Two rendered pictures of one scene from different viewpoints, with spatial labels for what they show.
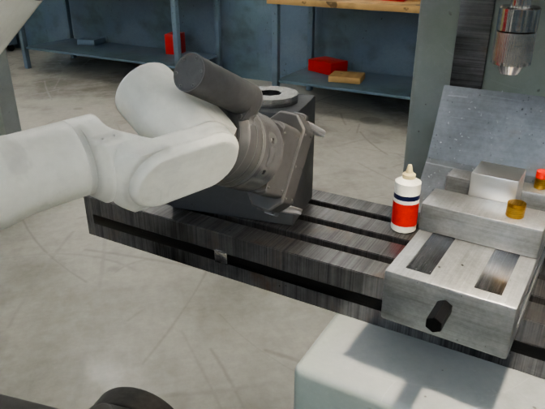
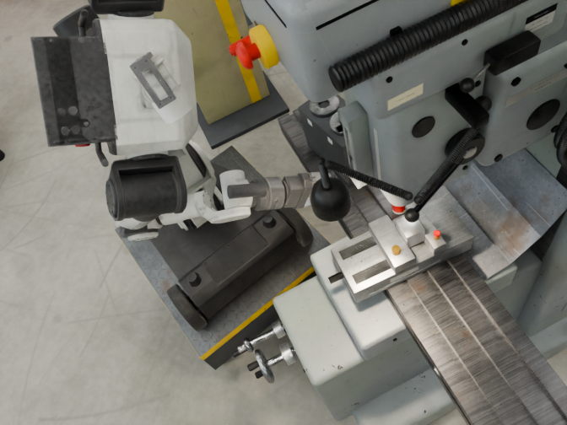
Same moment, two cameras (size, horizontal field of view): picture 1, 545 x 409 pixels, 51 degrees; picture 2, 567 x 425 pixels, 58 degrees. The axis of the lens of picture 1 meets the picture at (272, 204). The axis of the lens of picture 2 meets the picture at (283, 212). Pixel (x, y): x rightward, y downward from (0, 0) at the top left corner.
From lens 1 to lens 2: 1.10 m
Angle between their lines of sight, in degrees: 49
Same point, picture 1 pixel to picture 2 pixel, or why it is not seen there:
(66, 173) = (191, 215)
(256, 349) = not seen: hidden behind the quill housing
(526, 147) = (514, 184)
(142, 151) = (209, 217)
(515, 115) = (517, 161)
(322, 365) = (319, 260)
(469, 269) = (361, 265)
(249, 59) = not seen: outside the picture
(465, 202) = (386, 232)
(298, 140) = (302, 190)
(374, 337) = not seen: hidden behind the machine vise
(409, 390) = (339, 287)
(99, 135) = (200, 207)
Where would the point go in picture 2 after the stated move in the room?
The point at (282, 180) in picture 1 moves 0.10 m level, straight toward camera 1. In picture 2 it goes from (294, 203) to (272, 230)
